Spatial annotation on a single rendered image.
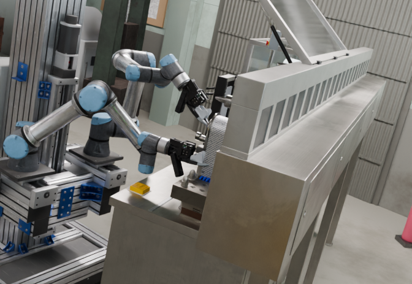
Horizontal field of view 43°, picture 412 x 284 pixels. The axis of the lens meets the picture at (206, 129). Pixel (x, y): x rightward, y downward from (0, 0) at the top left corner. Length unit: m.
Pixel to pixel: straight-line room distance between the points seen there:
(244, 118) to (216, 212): 0.28
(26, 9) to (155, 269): 1.46
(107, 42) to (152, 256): 4.29
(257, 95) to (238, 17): 5.15
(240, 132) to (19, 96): 1.75
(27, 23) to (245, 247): 1.82
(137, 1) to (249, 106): 5.56
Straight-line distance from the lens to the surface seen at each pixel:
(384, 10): 5.80
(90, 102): 2.39
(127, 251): 2.39
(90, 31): 7.23
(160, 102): 6.90
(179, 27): 6.70
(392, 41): 5.75
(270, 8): 2.07
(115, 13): 6.28
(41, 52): 2.79
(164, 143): 2.41
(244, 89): 1.38
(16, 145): 2.52
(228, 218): 1.46
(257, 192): 1.41
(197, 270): 2.26
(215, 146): 2.34
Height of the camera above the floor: 1.86
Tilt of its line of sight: 15 degrees down
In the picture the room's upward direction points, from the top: 12 degrees clockwise
